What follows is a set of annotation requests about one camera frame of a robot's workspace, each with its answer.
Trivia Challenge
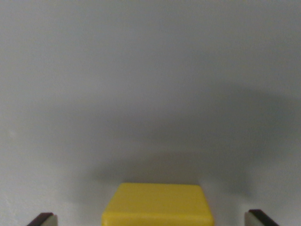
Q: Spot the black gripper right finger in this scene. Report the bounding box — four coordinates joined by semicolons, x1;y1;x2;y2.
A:
244;209;280;226

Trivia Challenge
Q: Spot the grey plastic tray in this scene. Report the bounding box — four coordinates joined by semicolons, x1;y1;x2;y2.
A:
0;0;301;226

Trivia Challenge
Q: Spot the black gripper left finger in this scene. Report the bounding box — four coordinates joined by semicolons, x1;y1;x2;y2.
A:
26;212;58;226

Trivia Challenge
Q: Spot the yellow cube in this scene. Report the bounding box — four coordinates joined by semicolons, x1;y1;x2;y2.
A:
101;182;215;226

